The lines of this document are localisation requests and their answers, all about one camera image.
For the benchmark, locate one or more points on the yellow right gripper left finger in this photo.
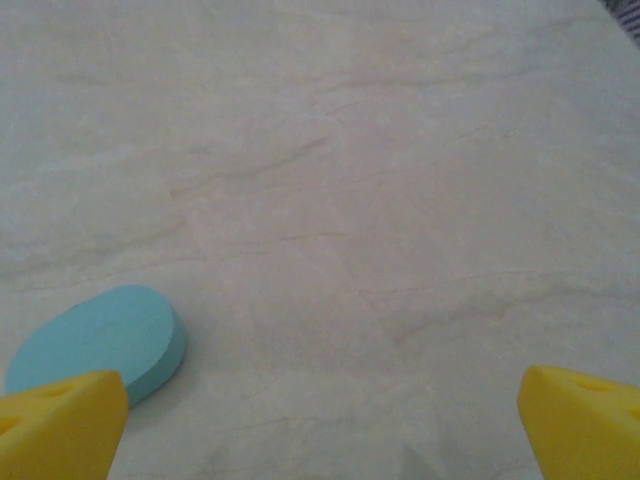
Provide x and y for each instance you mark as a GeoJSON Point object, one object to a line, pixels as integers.
{"type": "Point", "coordinates": [60, 430]}

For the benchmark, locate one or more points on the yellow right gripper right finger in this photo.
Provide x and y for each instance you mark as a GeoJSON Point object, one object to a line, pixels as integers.
{"type": "Point", "coordinates": [585, 430]}

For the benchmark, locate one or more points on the teal earbud charging case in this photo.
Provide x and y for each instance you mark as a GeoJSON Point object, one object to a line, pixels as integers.
{"type": "Point", "coordinates": [100, 335]}

